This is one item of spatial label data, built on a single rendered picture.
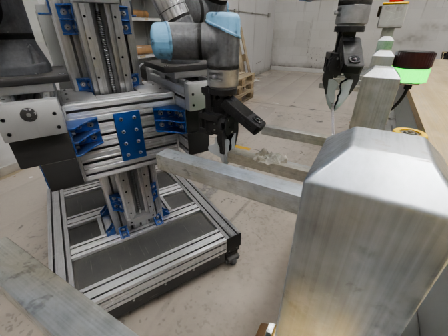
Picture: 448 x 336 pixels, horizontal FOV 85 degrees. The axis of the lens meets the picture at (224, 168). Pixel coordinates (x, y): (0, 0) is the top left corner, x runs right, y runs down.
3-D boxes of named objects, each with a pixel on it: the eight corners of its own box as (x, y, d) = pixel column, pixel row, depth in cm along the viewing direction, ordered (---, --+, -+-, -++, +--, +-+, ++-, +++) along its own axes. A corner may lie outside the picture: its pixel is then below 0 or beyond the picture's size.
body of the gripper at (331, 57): (348, 74, 72) (359, 26, 66) (357, 79, 64) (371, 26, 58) (321, 73, 73) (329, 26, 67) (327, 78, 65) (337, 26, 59)
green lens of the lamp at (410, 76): (387, 81, 44) (391, 68, 43) (387, 76, 49) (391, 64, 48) (428, 85, 42) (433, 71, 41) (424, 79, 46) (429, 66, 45)
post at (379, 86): (297, 326, 49) (364, 67, 25) (301, 311, 52) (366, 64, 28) (315, 335, 48) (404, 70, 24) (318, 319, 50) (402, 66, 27)
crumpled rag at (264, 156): (247, 161, 61) (248, 152, 60) (258, 150, 67) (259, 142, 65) (282, 169, 58) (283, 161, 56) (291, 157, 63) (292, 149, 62)
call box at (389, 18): (375, 30, 81) (383, 1, 77) (376, 30, 86) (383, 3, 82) (401, 30, 78) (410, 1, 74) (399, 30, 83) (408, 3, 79)
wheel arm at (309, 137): (260, 137, 87) (261, 125, 85) (264, 133, 90) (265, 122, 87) (407, 166, 68) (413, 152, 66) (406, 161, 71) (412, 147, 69)
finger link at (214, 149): (211, 161, 72) (211, 131, 67) (229, 165, 69) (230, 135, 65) (205, 165, 70) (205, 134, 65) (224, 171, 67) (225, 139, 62)
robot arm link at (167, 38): (162, 57, 63) (205, 57, 63) (151, 62, 54) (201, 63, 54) (159, 21, 59) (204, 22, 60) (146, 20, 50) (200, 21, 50)
